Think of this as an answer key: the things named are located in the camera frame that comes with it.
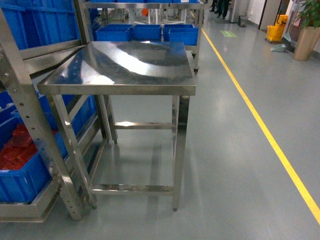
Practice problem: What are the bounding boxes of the plant in beige pot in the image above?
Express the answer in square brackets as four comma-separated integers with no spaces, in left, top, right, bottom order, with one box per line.
[293,0,320,61]

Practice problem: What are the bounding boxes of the far steel rack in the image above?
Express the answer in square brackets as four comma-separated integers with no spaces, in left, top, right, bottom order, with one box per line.
[83,0,209,74]

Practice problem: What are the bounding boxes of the yellow mop bucket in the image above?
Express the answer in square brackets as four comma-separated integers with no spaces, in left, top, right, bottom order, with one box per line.
[265,14,289,43]

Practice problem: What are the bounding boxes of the blue bin with red parts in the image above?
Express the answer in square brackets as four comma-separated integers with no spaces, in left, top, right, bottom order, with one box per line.
[0,109,70,204]

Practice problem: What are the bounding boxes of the steel side table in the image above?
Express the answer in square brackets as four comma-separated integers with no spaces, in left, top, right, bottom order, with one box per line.
[37,41,196,211]

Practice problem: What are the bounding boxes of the blue bin on far rack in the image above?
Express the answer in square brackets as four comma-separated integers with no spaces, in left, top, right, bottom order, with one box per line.
[163,24,199,46]

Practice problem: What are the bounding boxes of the steel shelf rack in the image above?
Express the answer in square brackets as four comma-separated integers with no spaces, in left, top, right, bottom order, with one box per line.
[0,0,93,223]

